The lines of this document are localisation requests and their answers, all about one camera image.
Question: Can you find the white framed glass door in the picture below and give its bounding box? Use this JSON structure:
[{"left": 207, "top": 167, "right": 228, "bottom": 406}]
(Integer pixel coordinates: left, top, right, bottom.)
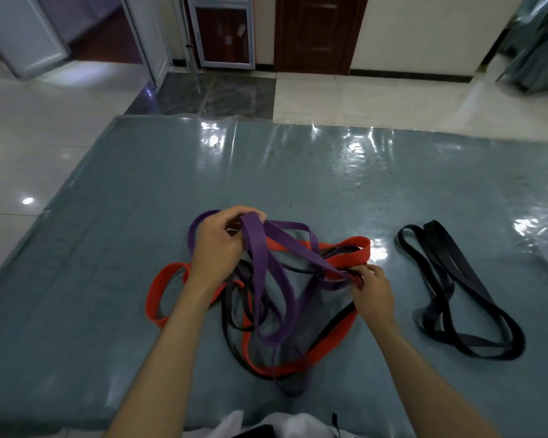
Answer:
[{"left": 184, "top": 0, "right": 256, "bottom": 71}]

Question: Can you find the red resistance band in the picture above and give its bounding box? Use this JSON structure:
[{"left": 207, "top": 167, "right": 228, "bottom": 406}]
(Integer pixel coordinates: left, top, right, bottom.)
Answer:
[{"left": 145, "top": 235, "right": 371, "bottom": 379}]

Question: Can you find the person's left hand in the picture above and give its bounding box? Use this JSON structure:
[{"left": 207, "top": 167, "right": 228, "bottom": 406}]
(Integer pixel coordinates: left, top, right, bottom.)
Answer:
[{"left": 184, "top": 204, "right": 268, "bottom": 296}]

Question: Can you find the person's white shirt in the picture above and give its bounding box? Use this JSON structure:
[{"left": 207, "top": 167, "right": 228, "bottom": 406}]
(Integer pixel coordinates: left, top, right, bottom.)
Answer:
[{"left": 196, "top": 410, "right": 362, "bottom": 438}]

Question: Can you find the teal felt table cover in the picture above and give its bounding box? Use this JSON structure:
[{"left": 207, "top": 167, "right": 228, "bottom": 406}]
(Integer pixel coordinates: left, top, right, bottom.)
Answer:
[{"left": 0, "top": 114, "right": 548, "bottom": 438}]

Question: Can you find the person's right forearm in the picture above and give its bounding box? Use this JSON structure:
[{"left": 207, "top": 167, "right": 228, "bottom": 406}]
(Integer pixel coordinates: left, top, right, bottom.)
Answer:
[{"left": 372, "top": 316, "right": 499, "bottom": 438}]

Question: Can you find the narrow black resistance band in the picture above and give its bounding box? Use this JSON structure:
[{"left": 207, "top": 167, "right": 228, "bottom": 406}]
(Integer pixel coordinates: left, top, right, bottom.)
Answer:
[{"left": 221, "top": 250, "right": 362, "bottom": 381}]

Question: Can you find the person's right hand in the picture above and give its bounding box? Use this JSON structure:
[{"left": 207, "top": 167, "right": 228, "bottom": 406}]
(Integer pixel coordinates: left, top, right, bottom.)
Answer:
[{"left": 346, "top": 264, "right": 396, "bottom": 335}]

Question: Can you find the wide black resistance band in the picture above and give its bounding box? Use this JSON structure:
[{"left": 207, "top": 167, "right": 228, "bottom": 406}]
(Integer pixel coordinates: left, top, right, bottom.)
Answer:
[{"left": 396, "top": 220, "right": 526, "bottom": 361}]

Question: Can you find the white open door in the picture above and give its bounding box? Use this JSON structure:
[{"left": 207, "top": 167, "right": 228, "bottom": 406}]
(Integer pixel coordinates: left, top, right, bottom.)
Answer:
[{"left": 0, "top": 0, "right": 72, "bottom": 80}]

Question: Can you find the narrow white door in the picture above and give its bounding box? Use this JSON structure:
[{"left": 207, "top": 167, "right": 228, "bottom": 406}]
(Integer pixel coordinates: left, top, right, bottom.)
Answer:
[{"left": 118, "top": 0, "right": 172, "bottom": 89}]

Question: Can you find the dark brown wooden door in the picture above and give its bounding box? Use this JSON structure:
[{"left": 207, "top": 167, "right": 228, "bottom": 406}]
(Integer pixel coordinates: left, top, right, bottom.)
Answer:
[{"left": 273, "top": 0, "right": 370, "bottom": 76}]

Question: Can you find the person's left forearm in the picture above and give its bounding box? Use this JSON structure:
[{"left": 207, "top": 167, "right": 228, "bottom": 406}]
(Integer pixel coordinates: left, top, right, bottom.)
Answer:
[{"left": 105, "top": 280, "right": 216, "bottom": 438}]

